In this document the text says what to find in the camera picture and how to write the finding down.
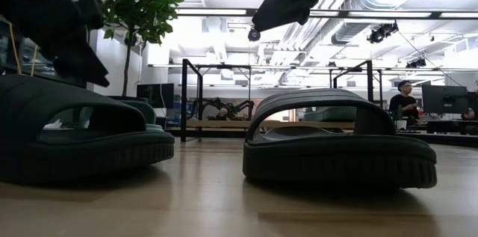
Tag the dark office desk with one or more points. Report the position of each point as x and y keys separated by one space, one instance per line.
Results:
x=448 y=126

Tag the person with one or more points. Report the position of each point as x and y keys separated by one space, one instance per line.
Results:
x=403 y=104

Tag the black computer monitor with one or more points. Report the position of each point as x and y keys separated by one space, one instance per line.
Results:
x=444 y=98
x=155 y=95

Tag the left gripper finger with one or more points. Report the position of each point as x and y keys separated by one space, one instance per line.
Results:
x=82 y=65

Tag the black overhead frame bar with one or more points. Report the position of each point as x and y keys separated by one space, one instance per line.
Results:
x=436 y=15

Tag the wooden shelf black metal frame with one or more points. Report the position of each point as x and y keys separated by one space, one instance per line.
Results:
x=224 y=124

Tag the green rubber slide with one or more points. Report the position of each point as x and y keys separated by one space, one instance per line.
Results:
x=147 y=115
x=330 y=113

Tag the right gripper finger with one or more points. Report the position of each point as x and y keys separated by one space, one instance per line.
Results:
x=284 y=9

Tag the black overhead camera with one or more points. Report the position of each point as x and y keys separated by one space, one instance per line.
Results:
x=254 y=35

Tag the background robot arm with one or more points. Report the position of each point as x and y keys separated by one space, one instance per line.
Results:
x=224 y=108

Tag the black track spotlight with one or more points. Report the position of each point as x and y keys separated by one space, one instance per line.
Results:
x=416 y=63
x=381 y=33

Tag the green leafy plant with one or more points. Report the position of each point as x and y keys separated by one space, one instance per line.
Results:
x=138 y=1

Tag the black rubber slide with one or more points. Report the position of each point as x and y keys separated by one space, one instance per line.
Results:
x=336 y=158
x=74 y=154

